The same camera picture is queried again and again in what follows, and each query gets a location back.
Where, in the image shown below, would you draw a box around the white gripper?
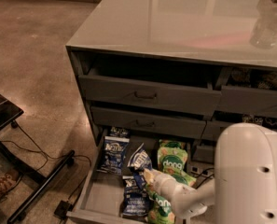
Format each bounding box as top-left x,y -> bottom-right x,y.
143,169 -> 191,209

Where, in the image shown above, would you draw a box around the blue kettle chip bag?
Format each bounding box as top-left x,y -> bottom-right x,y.
98,136 -> 130,175
122,176 -> 150,217
109,127 -> 130,138
127,144 -> 152,189

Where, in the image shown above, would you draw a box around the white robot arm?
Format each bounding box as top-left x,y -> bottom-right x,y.
144,123 -> 277,224

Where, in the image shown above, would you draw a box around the middle green Dang bag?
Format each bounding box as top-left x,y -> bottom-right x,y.
167,168 -> 196,187

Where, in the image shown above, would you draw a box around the rear green Dang bag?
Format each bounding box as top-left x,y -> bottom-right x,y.
158,147 -> 188,171

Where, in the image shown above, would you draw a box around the backmost green Dang bag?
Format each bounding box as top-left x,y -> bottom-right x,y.
159,139 -> 186,149

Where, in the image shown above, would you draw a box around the front green Dang bag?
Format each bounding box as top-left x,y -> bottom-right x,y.
145,185 -> 175,224

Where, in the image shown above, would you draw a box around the bottom left open drawer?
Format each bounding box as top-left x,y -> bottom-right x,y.
66,128 -> 192,224

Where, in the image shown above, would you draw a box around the bottom right grey drawer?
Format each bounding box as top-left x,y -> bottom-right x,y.
192,146 -> 215,163

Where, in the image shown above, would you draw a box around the grey drawer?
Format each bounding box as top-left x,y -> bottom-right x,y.
201,120 -> 231,141
192,146 -> 215,163
90,106 -> 206,139
78,68 -> 221,116
216,67 -> 277,120

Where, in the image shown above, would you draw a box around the middle left grey drawer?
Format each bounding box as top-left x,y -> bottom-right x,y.
90,106 -> 206,139

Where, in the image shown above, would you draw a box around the middle right grey drawer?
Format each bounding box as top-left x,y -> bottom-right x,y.
201,120 -> 231,141

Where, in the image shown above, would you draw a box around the top left grey drawer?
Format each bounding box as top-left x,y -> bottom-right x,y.
78,68 -> 221,116

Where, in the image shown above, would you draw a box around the grey drawer cabinet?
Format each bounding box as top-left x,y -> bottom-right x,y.
65,0 -> 277,163

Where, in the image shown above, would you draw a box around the snack bags in middle right drawer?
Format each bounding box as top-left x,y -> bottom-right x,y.
242,115 -> 277,128

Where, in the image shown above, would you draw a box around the top right grey drawer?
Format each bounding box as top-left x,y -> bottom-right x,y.
216,67 -> 277,120

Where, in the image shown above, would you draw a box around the snacks in top right drawer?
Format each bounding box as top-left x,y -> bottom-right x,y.
229,68 -> 277,90

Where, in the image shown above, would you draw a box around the white power strip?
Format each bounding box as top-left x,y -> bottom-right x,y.
190,166 -> 215,177

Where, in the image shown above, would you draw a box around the black power adapter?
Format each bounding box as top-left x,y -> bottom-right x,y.
54,201 -> 72,219

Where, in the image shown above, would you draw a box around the brown shoe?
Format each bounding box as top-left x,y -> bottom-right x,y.
0,168 -> 21,200

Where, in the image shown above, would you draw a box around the black rolling stand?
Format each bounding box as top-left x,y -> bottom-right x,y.
0,94 -> 75,224

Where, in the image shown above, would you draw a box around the black power cable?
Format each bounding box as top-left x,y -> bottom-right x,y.
193,168 -> 215,189

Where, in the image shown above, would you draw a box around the thin black floor cable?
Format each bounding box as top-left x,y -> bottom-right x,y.
0,121 -> 92,203

